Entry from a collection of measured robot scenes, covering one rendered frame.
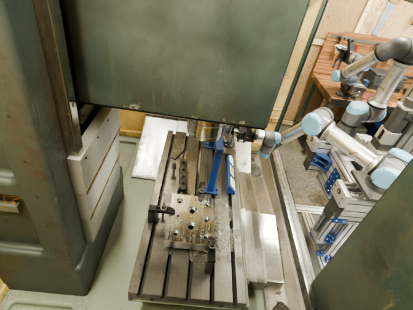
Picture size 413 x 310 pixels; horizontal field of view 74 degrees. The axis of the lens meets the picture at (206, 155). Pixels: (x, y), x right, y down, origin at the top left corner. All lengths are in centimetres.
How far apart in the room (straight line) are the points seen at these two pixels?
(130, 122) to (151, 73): 153
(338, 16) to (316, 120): 258
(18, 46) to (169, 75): 39
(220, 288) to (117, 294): 55
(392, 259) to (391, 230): 9
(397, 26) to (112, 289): 407
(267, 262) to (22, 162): 129
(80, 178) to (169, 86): 47
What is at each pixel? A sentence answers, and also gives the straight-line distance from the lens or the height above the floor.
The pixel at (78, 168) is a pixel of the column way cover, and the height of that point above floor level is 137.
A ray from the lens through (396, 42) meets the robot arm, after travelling 192.
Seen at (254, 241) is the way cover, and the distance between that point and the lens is 170.
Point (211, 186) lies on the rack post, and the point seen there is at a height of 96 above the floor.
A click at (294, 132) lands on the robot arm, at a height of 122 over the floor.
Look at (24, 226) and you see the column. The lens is 131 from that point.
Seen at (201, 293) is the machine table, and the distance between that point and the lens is 131.
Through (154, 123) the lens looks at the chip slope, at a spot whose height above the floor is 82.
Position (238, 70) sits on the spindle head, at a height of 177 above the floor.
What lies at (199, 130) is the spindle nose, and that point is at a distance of 105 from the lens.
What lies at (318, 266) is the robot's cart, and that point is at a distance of 247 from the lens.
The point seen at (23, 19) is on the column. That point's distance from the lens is 80.
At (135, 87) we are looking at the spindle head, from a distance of 94.
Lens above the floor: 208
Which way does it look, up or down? 38 degrees down
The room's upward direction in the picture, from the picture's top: 11 degrees clockwise
